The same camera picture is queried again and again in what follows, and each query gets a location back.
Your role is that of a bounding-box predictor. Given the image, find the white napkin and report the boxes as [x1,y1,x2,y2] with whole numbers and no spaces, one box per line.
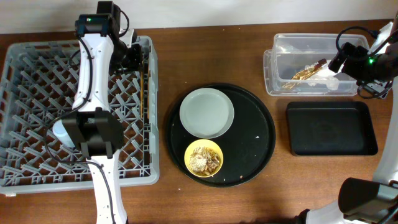
[306,67,340,91]

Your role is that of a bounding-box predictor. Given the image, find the wooden chopstick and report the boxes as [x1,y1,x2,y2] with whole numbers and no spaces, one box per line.
[140,61,144,119]
[147,69,150,121]

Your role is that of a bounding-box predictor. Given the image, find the grey ceramic plate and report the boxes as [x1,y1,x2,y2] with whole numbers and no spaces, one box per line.
[179,88,234,139]

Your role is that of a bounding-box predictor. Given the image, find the black rectangular tray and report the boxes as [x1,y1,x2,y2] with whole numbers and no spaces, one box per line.
[286,101,378,156]

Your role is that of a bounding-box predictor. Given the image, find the clear plastic bin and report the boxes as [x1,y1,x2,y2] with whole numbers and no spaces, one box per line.
[263,33,357,96]

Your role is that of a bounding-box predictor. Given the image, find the yellow bowl with food scraps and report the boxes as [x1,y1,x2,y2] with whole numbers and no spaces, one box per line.
[184,139,224,178]

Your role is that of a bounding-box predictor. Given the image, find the blue cup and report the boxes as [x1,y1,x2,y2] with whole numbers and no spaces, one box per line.
[52,120,75,148]

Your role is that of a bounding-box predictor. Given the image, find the gold foil wrapper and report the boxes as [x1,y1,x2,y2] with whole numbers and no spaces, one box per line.
[282,58,327,90]

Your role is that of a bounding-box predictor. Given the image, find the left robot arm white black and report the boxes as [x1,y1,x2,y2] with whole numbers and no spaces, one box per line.
[60,1,144,223]

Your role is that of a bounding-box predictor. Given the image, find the round black serving tray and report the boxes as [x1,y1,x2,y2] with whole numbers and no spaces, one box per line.
[165,83,276,187]

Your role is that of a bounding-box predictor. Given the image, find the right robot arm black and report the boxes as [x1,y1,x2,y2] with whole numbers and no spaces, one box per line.
[291,82,397,223]

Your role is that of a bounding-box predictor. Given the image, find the grey plastic dishwasher rack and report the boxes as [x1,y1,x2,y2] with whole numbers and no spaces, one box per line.
[1,36,160,197]

